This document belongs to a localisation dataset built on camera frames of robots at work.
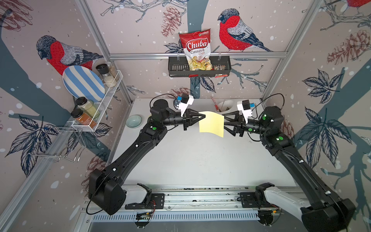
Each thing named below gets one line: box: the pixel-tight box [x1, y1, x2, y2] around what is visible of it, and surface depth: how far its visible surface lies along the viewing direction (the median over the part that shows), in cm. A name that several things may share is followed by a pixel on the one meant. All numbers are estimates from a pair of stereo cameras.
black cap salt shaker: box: [95, 63, 117, 88], surface depth 83 cm
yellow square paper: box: [198, 111, 225, 138], surface depth 62 cm
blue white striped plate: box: [62, 65, 106, 103], surface depth 73 cm
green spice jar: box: [75, 96, 100, 120], surface depth 67 cm
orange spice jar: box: [70, 108, 98, 130], surface depth 63 cm
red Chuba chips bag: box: [178, 28, 213, 72], surface depth 83 cm
